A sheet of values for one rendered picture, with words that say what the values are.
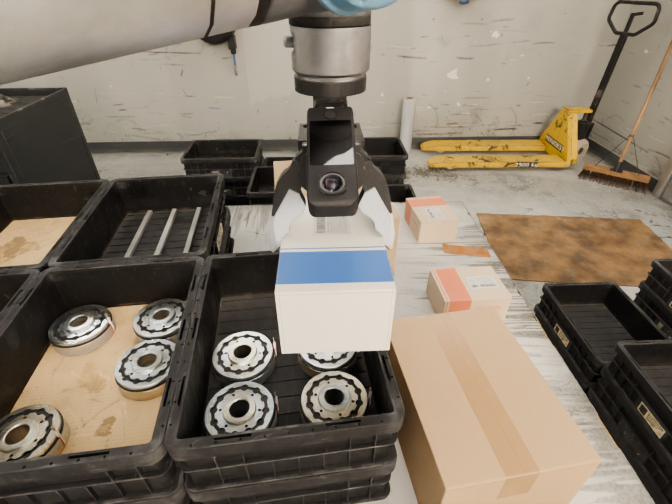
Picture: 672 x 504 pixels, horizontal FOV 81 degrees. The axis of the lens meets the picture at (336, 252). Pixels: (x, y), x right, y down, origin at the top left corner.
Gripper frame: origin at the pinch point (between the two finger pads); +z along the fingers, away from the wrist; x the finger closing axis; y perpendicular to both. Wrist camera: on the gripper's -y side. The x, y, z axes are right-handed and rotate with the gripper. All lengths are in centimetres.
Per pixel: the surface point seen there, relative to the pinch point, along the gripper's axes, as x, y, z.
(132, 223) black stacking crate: 53, 56, 27
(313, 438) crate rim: 2.9, -12.6, 19.0
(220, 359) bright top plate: 18.7, 5.2, 24.7
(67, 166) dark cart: 132, 159, 53
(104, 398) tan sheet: 36.8, 0.6, 27.7
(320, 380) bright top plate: 2.0, 0.3, 24.8
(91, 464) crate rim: 28.5, -15.0, 18.3
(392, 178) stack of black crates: -38, 159, 63
